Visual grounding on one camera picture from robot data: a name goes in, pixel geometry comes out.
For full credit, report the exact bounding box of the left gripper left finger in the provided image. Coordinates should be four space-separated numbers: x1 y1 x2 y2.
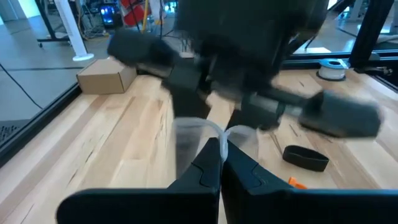
55 138 222 224

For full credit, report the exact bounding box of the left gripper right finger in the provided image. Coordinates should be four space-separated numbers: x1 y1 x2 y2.
222 140 398 224

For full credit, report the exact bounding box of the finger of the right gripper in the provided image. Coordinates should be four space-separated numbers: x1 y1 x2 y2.
163 79 212 121
228 102 282 131

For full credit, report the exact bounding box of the clear plastic zip bag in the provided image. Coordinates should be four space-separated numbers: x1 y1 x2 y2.
172 116 261 180

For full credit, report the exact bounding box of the orange rubber band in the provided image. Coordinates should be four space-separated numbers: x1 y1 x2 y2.
287 176 308 190

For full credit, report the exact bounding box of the black wide rubber band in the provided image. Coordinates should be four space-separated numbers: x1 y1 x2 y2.
282 145 330 172

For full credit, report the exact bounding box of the small round spool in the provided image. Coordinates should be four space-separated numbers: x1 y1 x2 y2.
316 58 351 82

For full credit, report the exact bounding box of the brown cardboard box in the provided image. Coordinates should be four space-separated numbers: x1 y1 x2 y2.
76 58 138 95

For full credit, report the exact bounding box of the glowing computer case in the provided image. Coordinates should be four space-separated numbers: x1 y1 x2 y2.
99 2 124 29

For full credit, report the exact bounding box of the white pole stand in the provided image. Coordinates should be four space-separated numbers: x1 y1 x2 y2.
54 0 95 62

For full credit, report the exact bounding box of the yellow cable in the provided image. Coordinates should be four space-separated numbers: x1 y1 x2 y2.
141 0 150 32

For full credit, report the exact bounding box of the thin black floor cable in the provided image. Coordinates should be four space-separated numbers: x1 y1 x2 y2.
0 63 44 110

